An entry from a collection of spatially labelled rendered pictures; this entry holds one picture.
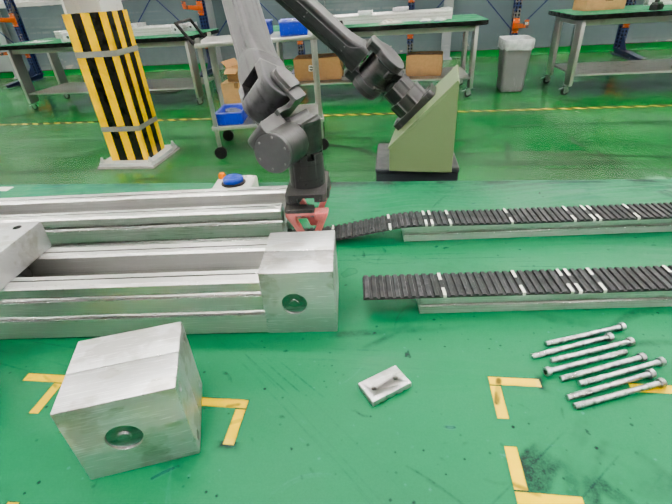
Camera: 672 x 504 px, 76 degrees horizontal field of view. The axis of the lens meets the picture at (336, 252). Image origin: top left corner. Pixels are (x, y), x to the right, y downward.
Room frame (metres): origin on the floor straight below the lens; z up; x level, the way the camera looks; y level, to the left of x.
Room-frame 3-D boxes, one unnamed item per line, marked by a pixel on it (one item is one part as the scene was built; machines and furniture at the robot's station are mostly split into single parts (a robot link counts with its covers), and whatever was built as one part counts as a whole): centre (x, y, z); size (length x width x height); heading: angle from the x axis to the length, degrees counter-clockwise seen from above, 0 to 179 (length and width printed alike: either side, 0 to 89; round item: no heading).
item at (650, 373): (0.30, -0.28, 0.78); 0.11 x 0.01 x 0.01; 102
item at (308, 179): (0.66, 0.04, 0.91); 0.10 x 0.07 x 0.07; 176
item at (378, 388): (0.32, -0.04, 0.78); 0.05 x 0.03 x 0.01; 117
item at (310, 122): (0.65, 0.04, 0.97); 0.07 x 0.06 x 0.07; 156
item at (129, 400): (0.30, 0.21, 0.83); 0.11 x 0.10 x 0.10; 12
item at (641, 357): (0.32, -0.29, 0.78); 0.11 x 0.01 x 0.01; 102
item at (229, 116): (3.72, 0.53, 0.50); 1.03 x 0.55 x 1.01; 93
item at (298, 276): (0.48, 0.05, 0.83); 0.12 x 0.09 x 0.10; 177
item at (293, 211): (0.63, 0.04, 0.84); 0.07 x 0.07 x 0.09; 86
